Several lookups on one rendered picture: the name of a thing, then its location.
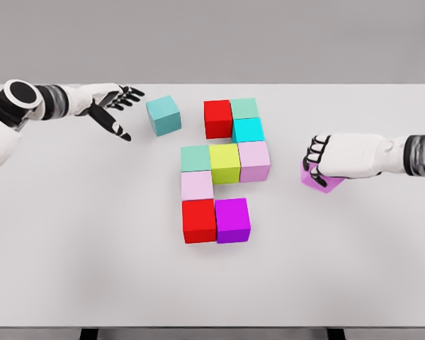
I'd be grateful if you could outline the mint green cube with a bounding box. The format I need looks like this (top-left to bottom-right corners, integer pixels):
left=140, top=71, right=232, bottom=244
left=180, top=144, right=213, bottom=174
left=229, top=97, right=260, bottom=120

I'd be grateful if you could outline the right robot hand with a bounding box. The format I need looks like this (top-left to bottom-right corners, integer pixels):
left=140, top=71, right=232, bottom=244
left=301, top=132, right=390, bottom=188

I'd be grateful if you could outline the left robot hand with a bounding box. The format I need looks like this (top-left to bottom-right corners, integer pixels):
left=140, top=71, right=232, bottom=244
left=81, top=83, right=146, bottom=142

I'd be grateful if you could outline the yellow-green cube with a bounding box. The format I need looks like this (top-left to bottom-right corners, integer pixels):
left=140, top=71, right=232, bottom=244
left=208, top=142, right=242, bottom=186

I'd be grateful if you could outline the red cube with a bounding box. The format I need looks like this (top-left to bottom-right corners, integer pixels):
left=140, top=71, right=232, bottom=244
left=203, top=99, right=234, bottom=140
left=181, top=198, right=218, bottom=244

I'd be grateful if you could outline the pale pink cube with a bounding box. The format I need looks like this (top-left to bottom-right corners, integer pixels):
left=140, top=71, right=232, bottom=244
left=180, top=170, right=215, bottom=201
left=237, top=140, right=271, bottom=183

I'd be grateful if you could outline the orchid pink cube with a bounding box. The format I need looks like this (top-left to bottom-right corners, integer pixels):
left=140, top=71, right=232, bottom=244
left=300, top=161, right=346, bottom=195

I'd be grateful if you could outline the vivid purple cube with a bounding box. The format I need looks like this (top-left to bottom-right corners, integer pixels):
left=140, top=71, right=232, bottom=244
left=214, top=197, right=252, bottom=245

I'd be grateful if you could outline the bright cyan cube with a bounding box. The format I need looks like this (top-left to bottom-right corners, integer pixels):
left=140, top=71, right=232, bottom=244
left=231, top=117, right=264, bottom=144

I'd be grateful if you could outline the teal blue cube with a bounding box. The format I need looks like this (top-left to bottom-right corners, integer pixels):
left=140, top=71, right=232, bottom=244
left=144, top=94, right=182, bottom=137

